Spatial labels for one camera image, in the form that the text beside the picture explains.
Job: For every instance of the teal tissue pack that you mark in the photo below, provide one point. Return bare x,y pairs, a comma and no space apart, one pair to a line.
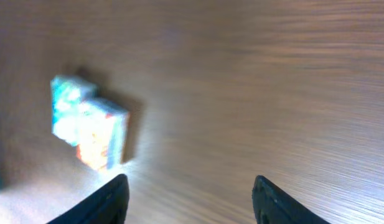
68,92

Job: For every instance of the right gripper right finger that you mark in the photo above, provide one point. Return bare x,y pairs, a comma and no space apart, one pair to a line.
272,205

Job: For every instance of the orange tissue pack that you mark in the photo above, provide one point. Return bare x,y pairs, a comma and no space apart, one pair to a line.
102,133

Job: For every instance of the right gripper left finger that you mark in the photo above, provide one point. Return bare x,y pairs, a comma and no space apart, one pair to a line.
107,205

